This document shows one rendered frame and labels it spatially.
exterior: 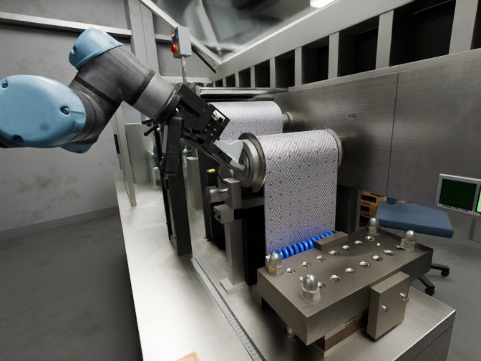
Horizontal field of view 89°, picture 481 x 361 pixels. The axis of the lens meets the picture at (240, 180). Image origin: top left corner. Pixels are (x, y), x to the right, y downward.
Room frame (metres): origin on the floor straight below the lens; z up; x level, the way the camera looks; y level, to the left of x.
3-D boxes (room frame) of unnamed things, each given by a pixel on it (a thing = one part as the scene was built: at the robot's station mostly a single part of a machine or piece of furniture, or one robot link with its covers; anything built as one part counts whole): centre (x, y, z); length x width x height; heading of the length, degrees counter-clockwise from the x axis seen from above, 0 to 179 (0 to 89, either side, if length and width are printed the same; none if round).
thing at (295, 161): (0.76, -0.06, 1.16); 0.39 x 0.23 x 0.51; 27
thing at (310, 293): (0.39, -0.12, 1.05); 0.04 x 0.04 x 0.04
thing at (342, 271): (0.50, -0.24, 1.00); 0.40 x 0.16 x 0.06; 117
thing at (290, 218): (0.59, -0.16, 1.08); 0.23 x 0.01 x 0.18; 117
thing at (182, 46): (1.09, 0.21, 1.66); 0.07 x 0.07 x 0.10; 38
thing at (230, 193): (0.60, 0.04, 1.05); 0.06 x 0.05 x 0.31; 117
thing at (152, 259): (1.44, 0.39, 0.88); 2.52 x 0.66 x 0.04; 27
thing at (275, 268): (0.47, -0.07, 1.05); 0.04 x 0.04 x 0.04
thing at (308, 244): (0.57, -0.16, 1.03); 0.21 x 0.04 x 0.03; 117
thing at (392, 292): (0.43, -0.30, 0.97); 0.10 x 0.03 x 0.11; 117
